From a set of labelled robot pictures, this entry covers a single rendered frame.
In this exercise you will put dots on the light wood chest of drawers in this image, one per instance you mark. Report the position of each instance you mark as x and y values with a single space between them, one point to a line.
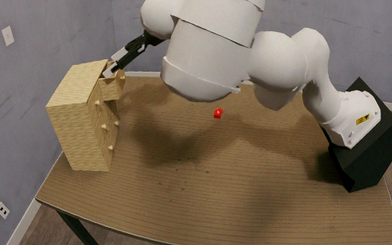
71 119

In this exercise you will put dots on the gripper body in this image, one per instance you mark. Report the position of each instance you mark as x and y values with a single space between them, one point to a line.
149 39

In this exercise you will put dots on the small red block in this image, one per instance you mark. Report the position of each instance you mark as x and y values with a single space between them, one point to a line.
218 113

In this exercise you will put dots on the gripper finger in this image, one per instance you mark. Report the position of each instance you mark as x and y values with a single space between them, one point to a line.
125 60
123 51

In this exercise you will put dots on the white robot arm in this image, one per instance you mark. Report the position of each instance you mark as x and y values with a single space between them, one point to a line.
202 65

